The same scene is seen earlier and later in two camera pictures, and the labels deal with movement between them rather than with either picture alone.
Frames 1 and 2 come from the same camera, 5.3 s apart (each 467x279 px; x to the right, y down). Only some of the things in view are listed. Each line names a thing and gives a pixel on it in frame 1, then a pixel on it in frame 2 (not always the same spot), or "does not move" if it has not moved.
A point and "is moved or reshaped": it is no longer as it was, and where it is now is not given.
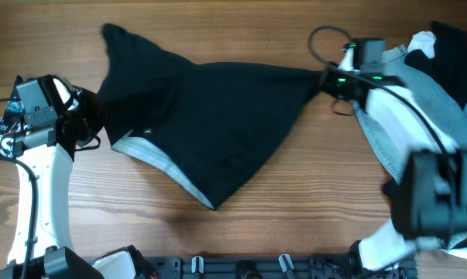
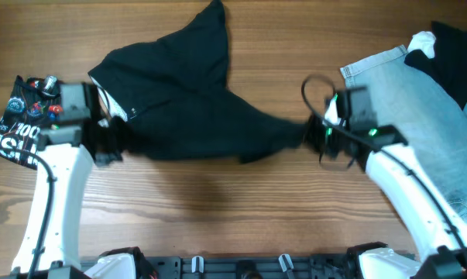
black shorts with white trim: (215, 125) is moved or reshaped
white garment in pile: (424, 41) does not move
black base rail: (266, 266) does not move
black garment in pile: (454, 60) does not move
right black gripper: (327, 84) -> (312, 126)
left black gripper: (88, 101) -> (122, 128)
